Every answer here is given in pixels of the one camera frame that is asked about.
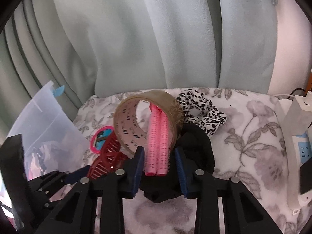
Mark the white power strip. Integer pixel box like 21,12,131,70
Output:
275,91,311,214

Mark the floral tablecloth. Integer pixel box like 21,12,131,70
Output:
48,87,312,234

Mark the brown packing tape roll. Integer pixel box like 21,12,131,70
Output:
113,90,184,155

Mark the black power adapter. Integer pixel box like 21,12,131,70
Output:
300,158,312,194

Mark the white charging cable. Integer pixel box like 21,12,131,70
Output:
273,87,310,102

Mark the green curtain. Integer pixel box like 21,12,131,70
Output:
1,0,278,139

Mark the black white spotted scrunchie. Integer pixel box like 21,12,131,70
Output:
176,89,227,137

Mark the pink hair roller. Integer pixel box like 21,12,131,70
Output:
145,103,171,176

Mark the red hair claw clip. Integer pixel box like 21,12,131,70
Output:
87,132,128,180

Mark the pink round mirror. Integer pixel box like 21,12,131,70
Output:
90,126,114,154

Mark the clear plastic storage bin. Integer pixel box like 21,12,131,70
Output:
8,81,89,180

